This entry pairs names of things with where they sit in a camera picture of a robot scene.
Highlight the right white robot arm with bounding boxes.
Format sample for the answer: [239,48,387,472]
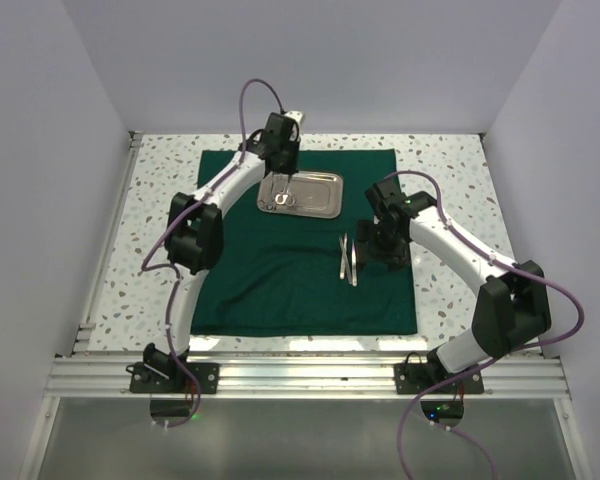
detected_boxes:
[355,179,551,393]

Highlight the steel forceps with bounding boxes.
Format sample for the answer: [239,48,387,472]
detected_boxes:
[257,173,285,211]

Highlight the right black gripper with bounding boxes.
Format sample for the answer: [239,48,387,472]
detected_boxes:
[357,218,411,274]

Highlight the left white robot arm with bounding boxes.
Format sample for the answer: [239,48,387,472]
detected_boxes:
[141,111,304,393]

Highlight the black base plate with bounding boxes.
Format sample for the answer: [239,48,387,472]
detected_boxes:
[125,362,220,394]
[393,352,485,396]

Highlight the steel tweezers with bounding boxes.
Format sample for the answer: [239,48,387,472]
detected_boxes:
[339,233,351,281]
[347,242,358,287]

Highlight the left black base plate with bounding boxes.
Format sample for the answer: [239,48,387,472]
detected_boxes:
[125,362,220,394]

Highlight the dark green surgical cloth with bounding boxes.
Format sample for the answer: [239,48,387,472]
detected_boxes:
[191,150,417,337]

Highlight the stainless steel instrument tray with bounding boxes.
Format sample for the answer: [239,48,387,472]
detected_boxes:
[262,171,344,220]

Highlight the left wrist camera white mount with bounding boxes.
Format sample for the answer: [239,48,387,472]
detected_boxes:
[285,110,306,137]

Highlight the aluminium mounting rail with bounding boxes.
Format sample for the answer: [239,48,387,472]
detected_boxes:
[44,352,570,400]

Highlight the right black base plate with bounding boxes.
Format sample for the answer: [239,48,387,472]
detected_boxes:
[393,352,485,396]

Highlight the steel surgical scissors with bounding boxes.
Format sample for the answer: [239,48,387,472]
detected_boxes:
[274,174,297,208]

